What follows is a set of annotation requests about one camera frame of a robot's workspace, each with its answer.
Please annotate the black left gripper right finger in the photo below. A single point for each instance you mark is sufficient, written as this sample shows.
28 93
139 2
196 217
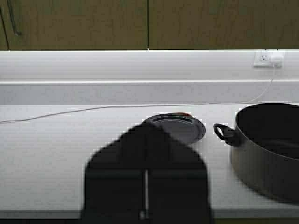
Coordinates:
178 182

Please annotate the round silver metal plate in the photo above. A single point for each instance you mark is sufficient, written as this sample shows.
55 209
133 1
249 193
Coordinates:
181 126

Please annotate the white wall power outlet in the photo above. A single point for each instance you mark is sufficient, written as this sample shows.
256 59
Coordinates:
262 59

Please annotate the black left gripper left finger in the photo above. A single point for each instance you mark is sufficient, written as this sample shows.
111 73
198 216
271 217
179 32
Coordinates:
114 180

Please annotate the cabinet door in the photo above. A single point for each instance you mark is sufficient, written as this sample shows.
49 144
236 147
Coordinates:
77 24
223 24

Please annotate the white plug adapter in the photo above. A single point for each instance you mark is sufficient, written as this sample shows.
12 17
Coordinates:
276 59

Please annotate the large dark grey pot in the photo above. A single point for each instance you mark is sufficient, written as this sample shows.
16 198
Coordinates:
265 149

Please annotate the metal upper cabinet handle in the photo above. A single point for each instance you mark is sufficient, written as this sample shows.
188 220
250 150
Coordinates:
12 19

